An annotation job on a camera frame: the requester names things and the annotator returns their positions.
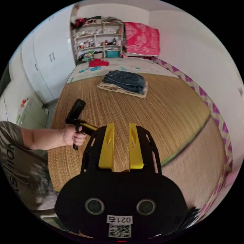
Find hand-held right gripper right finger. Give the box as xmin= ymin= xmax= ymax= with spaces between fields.
xmin=129 ymin=123 xmax=145 ymax=172

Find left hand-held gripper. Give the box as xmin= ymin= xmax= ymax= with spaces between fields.
xmin=65 ymin=118 xmax=99 ymax=150

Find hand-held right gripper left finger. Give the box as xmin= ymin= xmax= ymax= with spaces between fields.
xmin=98 ymin=123 xmax=115 ymax=172

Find person's left forearm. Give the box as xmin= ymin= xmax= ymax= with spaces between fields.
xmin=21 ymin=127 xmax=66 ymax=150

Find blue jeans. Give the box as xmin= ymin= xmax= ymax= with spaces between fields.
xmin=102 ymin=70 xmax=148 ymax=95

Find person's left hand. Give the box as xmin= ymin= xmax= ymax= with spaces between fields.
xmin=62 ymin=126 xmax=87 ymax=147

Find bed with woven mat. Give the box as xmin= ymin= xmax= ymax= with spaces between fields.
xmin=48 ymin=57 xmax=235 ymax=222

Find beige folded garment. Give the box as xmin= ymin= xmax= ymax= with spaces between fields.
xmin=97 ymin=81 xmax=148 ymax=99

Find pale green cabinet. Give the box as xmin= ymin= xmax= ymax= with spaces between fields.
xmin=16 ymin=91 xmax=49 ymax=130

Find red garment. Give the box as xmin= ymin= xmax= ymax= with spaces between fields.
xmin=88 ymin=58 xmax=110 ymax=68

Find person's body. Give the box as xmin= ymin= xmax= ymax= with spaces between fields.
xmin=0 ymin=121 xmax=58 ymax=220

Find white wardrobe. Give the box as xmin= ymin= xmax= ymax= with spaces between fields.
xmin=20 ymin=11 xmax=77 ymax=105

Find white open shelf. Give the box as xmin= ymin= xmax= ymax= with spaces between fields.
xmin=71 ymin=16 xmax=125 ymax=62

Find red patterned folded blanket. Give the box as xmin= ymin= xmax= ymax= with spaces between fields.
xmin=123 ymin=22 xmax=161 ymax=57

